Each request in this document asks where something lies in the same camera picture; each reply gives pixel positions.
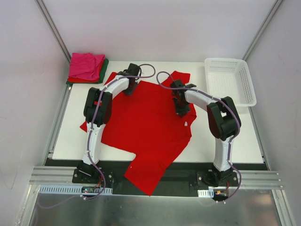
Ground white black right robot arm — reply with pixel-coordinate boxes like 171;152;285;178
170;80;241;187

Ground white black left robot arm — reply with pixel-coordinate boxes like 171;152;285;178
72;63;142;183

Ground folded green t shirt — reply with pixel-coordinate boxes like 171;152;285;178
66;58;109;85

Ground folded pink t shirt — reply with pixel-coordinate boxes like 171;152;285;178
68;53;105;81

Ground white perforated plastic basket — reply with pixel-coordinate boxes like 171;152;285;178
204;57;257;114

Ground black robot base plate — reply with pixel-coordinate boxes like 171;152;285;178
72;161;239;197

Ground aluminium frame post left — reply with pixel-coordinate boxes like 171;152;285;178
35;0;71;63

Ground aluminium frame post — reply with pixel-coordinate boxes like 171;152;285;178
242;0;285;61
35;0;71;63

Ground white slotted cable duct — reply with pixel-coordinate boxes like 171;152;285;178
39;185;103;195

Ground aluminium frame post right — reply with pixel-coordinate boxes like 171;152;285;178
242;0;285;61

